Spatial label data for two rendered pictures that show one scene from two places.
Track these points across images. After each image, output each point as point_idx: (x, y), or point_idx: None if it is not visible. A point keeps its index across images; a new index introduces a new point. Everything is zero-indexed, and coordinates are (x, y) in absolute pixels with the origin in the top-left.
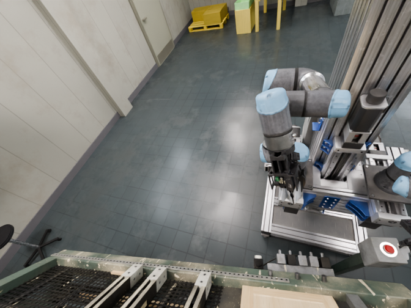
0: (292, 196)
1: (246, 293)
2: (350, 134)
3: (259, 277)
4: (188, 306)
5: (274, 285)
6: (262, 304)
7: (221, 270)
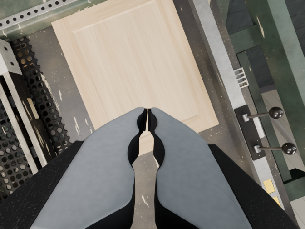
0: (144, 118)
1: (64, 36)
2: None
3: (67, 1)
4: (14, 116)
5: (93, 2)
6: (90, 43)
7: (4, 13)
